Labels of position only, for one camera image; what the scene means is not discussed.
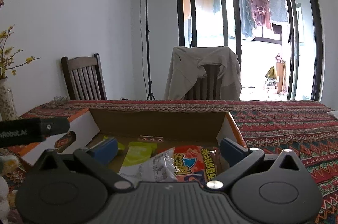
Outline red snack packet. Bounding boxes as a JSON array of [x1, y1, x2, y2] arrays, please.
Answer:
[[158, 145, 228, 185]]

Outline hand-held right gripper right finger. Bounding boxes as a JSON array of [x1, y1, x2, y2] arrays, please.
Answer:
[[206, 137, 307, 191]]

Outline yellow flower branches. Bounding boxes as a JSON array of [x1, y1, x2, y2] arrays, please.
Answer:
[[0, 25, 42, 81]]

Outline black light stand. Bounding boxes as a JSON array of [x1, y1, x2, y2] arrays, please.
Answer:
[[136, 0, 157, 101]]

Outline black sliding door frame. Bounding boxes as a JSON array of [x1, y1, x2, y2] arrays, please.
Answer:
[[175, 0, 324, 101]]

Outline dark wooden chair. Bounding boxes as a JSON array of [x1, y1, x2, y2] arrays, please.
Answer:
[[61, 53, 107, 101]]

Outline beige jacket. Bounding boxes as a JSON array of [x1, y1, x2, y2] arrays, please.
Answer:
[[164, 46, 243, 100]]

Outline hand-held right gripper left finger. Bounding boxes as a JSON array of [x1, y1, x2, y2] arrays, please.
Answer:
[[33, 137, 135, 191]]

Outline jacket-draped wooden chair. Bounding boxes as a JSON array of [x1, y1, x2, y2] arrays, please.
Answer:
[[185, 64, 225, 100]]

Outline green white stick packet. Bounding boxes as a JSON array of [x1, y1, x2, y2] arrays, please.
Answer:
[[122, 142, 154, 167]]

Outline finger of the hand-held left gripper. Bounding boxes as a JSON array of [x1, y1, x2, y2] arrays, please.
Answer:
[[40, 118, 70, 137]]

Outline maroon hanging garment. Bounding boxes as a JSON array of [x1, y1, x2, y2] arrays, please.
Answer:
[[251, 0, 273, 30]]

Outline blue hanging garment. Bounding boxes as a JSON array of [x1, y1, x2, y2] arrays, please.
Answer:
[[236, 0, 256, 39]]

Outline tan balcony cabinet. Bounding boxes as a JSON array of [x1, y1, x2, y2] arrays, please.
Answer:
[[263, 53, 287, 96]]

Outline orange cardboard box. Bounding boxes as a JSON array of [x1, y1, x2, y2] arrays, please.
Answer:
[[20, 107, 249, 183]]

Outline grey hanging shirt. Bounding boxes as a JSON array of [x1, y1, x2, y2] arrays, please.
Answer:
[[265, 0, 289, 24]]

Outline floral ceramic vase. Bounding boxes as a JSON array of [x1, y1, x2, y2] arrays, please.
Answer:
[[0, 79, 19, 121]]

